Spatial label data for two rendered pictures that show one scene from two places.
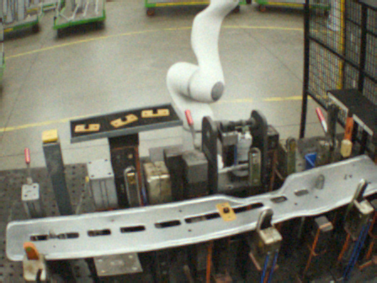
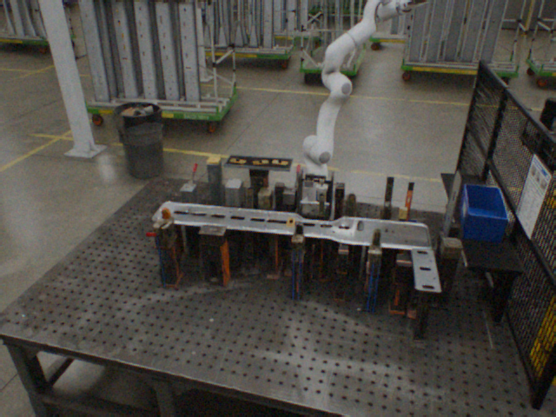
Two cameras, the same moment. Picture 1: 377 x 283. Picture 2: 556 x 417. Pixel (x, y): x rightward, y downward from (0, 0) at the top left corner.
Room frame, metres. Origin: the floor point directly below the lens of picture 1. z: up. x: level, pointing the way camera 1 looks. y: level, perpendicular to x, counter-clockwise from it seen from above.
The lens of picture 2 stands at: (-0.74, -0.88, 2.21)
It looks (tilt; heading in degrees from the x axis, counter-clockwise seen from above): 30 degrees down; 26
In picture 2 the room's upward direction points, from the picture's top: straight up
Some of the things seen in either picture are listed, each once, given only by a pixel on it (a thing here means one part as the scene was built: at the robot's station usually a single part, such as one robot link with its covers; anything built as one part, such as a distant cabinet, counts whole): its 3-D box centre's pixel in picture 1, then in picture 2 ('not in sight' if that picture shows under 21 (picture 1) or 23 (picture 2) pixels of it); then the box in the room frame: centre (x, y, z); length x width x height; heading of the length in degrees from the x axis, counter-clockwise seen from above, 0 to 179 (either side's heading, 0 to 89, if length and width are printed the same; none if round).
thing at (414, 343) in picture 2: not in sight; (421, 314); (0.81, -0.80, 0.84); 0.11 x 0.06 x 0.29; 16
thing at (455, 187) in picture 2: not in sight; (451, 207); (1.19, -0.81, 1.17); 0.12 x 0.01 x 0.34; 16
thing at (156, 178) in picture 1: (160, 219); (265, 221); (1.11, 0.09, 0.89); 0.13 x 0.11 x 0.38; 16
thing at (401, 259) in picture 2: (370, 234); (400, 284); (0.97, -0.67, 0.84); 0.11 x 0.10 x 0.28; 16
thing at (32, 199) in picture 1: (43, 232); (191, 215); (1.00, 0.51, 0.88); 0.11 x 0.10 x 0.36; 16
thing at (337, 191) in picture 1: (220, 216); (287, 223); (0.99, -0.09, 1.00); 1.38 x 0.22 x 0.02; 106
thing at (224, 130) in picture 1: (232, 183); (314, 213); (1.23, -0.14, 0.94); 0.18 x 0.13 x 0.49; 106
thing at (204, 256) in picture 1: (199, 253); (274, 247); (0.98, -0.03, 0.84); 0.17 x 0.06 x 0.29; 16
